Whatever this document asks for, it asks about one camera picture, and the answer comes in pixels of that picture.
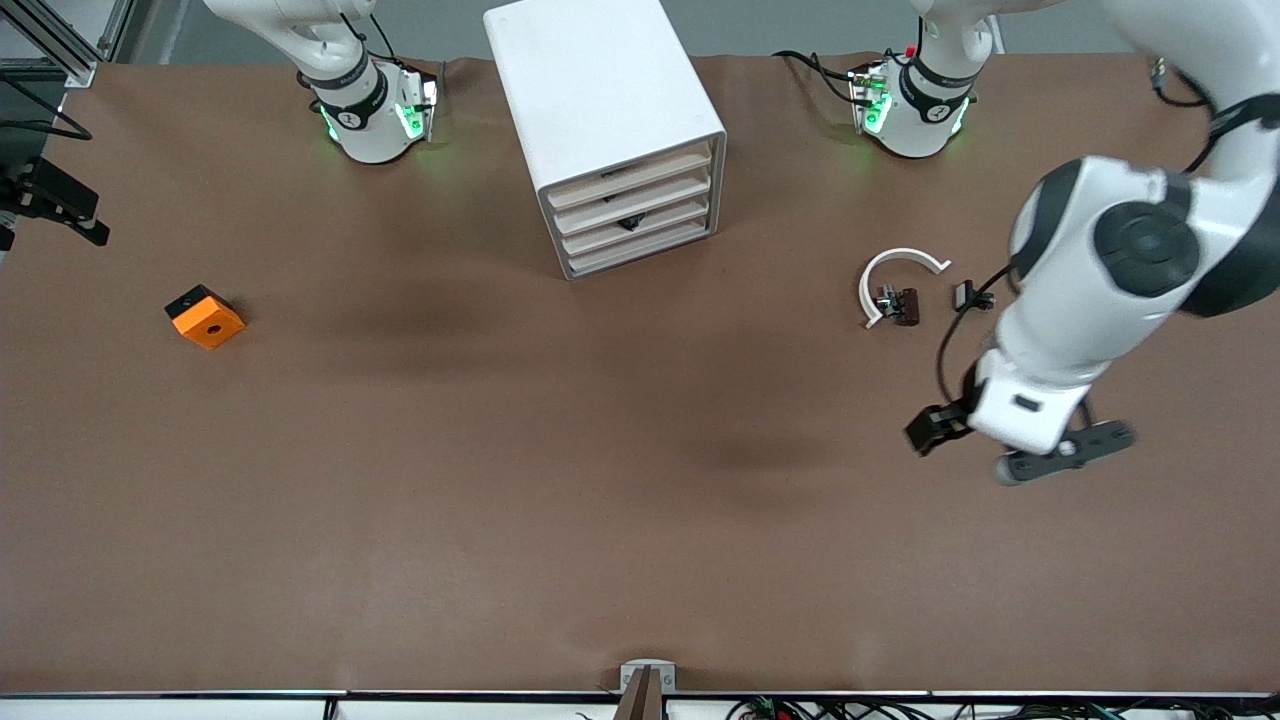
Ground white cabinet drawer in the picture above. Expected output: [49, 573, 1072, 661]
[545, 143, 714, 213]
[553, 170, 716, 237]
[560, 197, 718, 259]
[567, 221, 721, 281]

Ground white drawer cabinet shell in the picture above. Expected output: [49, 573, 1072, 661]
[484, 0, 728, 282]

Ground orange block with hole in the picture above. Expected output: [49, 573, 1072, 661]
[164, 284, 247, 351]

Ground brown table mat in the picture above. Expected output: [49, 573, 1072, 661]
[0, 52, 1280, 696]

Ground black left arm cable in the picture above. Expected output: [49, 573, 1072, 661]
[935, 262, 1016, 403]

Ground aluminium frame post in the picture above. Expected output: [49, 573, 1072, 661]
[0, 0, 101, 89]

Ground white half-ring pipe clamp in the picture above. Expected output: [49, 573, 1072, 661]
[860, 248, 952, 329]

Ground black right base cable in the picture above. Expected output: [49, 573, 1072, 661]
[340, 0, 401, 63]

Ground black base cable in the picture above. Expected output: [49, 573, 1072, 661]
[772, 48, 863, 101]
[340, 0, 401, 63]

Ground black left base cable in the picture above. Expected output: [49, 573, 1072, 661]
[772, 48, 863, 101]

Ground grey metal bracket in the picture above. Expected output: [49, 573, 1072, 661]
[620, 660, 677, 693]

